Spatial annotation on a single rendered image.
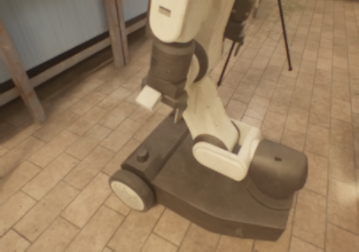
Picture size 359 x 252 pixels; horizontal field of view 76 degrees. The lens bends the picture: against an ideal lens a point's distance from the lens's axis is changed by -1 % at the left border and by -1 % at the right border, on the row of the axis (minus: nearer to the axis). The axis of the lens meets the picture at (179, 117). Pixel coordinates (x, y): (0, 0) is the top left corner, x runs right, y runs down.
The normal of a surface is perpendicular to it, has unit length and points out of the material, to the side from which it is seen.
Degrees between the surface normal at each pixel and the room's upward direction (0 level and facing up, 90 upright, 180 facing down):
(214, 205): 0
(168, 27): 90
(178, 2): 90
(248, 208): 0
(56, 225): 0
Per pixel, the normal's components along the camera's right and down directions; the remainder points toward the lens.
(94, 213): 0.03, -0.75
